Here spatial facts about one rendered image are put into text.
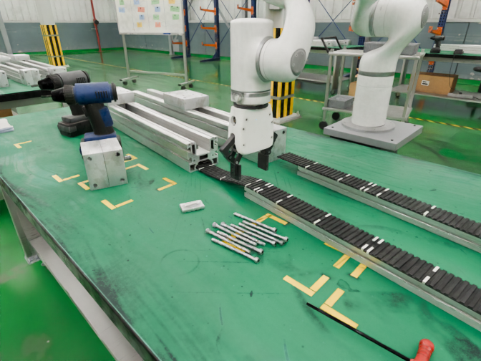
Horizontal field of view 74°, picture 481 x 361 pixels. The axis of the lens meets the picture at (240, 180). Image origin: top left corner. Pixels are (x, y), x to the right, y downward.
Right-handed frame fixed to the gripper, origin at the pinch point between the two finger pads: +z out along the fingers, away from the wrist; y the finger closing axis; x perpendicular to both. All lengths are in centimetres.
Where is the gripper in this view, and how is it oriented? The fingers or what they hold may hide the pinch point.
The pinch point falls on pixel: (250, 169)
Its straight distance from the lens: 75.7
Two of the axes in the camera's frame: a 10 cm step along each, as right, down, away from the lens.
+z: 0.0, 9.0, 4.4
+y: 7.7, -2.8, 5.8
